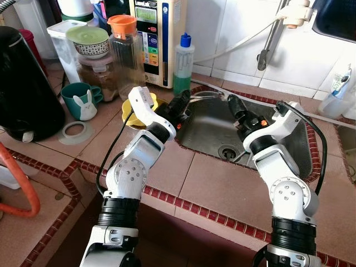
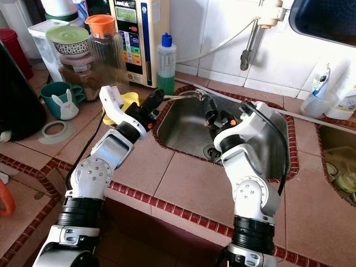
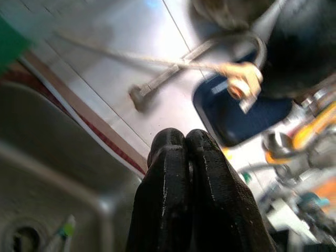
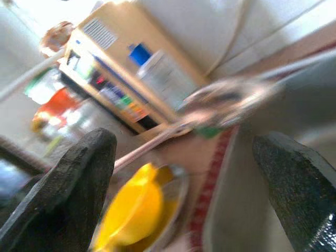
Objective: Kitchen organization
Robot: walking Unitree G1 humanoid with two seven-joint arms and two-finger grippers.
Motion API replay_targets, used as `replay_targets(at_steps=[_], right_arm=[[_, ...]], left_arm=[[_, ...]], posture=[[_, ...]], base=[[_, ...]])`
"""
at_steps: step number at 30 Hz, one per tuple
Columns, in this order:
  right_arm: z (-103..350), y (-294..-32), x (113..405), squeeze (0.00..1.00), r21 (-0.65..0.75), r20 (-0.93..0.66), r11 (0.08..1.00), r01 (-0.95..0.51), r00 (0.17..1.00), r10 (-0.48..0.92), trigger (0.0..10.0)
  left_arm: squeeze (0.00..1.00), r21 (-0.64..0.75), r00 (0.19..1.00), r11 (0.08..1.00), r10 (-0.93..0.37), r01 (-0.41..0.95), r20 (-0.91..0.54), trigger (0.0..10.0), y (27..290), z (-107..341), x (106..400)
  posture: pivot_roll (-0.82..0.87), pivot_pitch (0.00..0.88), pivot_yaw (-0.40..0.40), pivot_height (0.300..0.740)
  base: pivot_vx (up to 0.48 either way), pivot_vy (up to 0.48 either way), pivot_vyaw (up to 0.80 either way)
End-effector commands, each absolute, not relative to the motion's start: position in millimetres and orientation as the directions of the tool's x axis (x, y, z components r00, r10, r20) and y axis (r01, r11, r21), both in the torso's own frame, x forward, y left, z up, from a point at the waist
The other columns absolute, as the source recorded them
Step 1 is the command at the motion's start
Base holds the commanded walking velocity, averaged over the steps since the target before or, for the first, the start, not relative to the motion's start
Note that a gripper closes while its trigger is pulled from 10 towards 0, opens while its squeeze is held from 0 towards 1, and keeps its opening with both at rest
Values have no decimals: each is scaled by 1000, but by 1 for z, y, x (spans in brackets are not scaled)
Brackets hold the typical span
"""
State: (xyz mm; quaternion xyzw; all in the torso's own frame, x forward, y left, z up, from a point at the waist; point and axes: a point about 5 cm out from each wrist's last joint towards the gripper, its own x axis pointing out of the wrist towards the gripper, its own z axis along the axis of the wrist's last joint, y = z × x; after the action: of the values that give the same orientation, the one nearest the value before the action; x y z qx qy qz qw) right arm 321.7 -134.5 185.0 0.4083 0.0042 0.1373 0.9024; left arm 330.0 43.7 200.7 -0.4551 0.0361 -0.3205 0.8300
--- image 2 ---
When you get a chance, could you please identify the white blue tube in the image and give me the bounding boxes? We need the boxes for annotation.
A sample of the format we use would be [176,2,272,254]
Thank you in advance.
[313,63,333,100]

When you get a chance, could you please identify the steel faucet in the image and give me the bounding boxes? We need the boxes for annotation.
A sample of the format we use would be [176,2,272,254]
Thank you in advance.
[239,0,268,72]

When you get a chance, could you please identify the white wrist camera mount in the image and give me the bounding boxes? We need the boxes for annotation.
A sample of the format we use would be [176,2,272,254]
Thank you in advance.
[220,102,277,152]
[98,85,141,134]

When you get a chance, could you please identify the green dish soap bottle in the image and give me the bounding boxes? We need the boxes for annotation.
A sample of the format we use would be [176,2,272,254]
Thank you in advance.
[156,32,178,96]

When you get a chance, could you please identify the black tray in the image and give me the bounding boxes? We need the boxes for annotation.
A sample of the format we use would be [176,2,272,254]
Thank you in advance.
[289,0,356,49]

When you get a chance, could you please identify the white hose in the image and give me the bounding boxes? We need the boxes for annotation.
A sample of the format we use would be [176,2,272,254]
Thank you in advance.
[175,17,265,63]

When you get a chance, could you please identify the glass jar orange lid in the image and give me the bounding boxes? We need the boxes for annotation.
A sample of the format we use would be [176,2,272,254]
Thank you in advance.
[86,13,130,94]

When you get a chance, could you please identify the grey silicone ring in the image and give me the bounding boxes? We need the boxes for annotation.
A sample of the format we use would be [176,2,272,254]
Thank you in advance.
[39,119,77,146]

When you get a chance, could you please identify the white plastic bottle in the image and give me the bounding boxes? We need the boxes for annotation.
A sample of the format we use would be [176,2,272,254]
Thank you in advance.
[326,60,356,121]

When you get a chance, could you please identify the patterned bowl green lid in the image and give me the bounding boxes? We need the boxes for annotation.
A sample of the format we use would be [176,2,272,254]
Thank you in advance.
[45,24,92,58]

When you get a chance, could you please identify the yellow bowl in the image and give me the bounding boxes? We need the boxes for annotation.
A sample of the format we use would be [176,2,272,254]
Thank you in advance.
[102,91,141,127]

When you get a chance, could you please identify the clear plastic cup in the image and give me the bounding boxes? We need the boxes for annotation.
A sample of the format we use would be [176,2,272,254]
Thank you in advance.
[300,75,335,119]

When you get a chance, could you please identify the red container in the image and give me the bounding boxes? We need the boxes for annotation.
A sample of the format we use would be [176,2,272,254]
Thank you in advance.
[0,29,34,80]

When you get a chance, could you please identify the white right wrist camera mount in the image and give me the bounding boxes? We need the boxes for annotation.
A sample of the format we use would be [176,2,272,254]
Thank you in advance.
[220,102,277,152]

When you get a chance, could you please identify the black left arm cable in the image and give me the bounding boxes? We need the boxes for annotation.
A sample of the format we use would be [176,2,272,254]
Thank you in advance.
[68,110,107,193]

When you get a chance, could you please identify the clear pitcher white lid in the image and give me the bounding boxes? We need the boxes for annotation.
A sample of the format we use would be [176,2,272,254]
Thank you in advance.
[28,20,68,84]

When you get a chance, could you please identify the white jar green band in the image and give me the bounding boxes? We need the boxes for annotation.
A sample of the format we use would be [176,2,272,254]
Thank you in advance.
[42,0,80,22]

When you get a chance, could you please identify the thin white pipe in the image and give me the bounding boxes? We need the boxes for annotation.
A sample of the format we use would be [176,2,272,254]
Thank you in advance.
[172,78,324,124]

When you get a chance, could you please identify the beige water ionizer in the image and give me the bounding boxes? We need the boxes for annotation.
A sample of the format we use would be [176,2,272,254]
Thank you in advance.
[112,0,171,88]

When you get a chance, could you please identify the teal rabbit mug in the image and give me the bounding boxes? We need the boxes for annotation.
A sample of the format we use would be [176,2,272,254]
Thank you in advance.
[39,81,86,121]

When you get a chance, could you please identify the steel sink drain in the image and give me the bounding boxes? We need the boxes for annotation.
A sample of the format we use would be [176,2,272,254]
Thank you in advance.
[202,145,224,163]

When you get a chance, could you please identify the glass jar pink lid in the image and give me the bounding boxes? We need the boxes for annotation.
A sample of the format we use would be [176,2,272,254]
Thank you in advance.
[58,54,96,102]

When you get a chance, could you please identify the beige faucet filter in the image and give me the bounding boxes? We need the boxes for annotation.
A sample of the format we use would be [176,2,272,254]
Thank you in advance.
[255,0,291,29]

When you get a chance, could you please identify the stainless steel sink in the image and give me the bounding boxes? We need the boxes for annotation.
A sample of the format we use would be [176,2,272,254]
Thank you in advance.
[316,125,356,207]
[152,85,302,183]

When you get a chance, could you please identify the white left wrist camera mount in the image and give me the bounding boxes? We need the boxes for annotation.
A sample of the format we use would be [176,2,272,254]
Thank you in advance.
[98,85,141,134]

